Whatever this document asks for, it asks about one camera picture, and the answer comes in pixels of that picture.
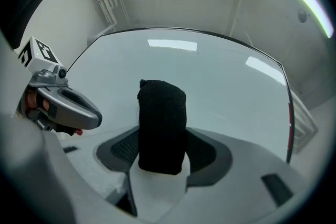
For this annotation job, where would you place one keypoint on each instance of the round ceiling sensor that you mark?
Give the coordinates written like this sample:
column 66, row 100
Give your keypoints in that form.
column 302, row 16

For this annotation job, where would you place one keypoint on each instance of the person's left hand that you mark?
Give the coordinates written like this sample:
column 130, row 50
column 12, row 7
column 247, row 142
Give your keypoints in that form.
column 31, row 101

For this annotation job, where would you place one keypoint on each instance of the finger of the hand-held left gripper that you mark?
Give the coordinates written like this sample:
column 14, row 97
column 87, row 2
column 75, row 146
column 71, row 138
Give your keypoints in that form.
column 76, row 118
column 78, row 99

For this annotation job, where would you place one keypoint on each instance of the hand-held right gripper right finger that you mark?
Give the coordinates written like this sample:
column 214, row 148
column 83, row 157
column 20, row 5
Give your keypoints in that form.
column 249, row 191

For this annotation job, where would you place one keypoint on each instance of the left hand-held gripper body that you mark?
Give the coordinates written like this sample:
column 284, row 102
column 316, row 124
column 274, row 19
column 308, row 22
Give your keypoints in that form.
column 39, row 60

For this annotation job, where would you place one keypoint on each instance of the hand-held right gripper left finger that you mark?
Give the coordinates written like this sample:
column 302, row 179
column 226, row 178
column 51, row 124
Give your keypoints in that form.
column 86, row 160

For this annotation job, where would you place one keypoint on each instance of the white and black box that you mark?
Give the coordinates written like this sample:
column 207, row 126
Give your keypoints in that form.
column 161, row 126

